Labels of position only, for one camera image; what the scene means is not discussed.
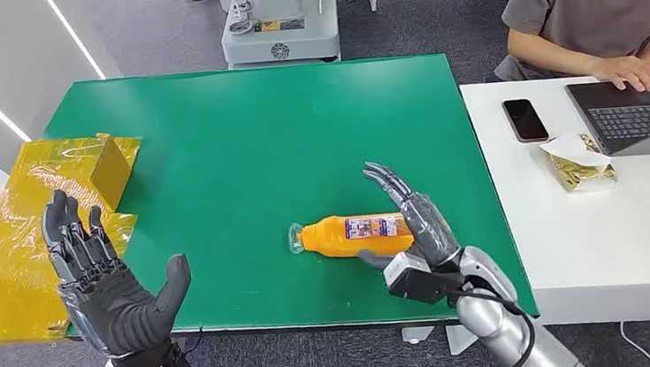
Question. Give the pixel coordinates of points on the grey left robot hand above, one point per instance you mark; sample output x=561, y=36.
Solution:
x=112, y=306

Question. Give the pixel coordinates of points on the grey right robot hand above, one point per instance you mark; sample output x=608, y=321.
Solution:
x=429, y=226

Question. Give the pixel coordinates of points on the orange labelled plastic bottle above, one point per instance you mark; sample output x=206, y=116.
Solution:
x=330, y=237

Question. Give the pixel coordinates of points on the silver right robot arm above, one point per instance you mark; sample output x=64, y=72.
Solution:
x=489, y=315

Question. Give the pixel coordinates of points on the yellow taped cardboard box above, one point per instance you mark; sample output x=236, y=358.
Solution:
x=8, y=263

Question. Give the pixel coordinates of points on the black smartphone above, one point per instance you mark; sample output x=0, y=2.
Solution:
x=525, y=120

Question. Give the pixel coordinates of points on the gold snack bag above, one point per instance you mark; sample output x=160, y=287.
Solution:
x=579, y=169

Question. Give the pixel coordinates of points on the white desk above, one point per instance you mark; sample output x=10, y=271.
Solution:
x=600, y=240

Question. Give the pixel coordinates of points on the green topped table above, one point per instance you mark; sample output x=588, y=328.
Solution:
x=240, y=154

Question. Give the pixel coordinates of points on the dark grey laptop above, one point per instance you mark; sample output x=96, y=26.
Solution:
x=631, y=114

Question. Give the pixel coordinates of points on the grey machine base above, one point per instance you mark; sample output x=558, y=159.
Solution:
x=280, y=39

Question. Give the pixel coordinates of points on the person's hand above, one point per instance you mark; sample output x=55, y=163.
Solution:
x=627, y=70

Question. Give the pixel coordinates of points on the person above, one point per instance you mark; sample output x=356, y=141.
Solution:
x=579, y=1

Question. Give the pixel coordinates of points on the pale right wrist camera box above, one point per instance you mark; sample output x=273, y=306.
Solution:
x=416, y=280

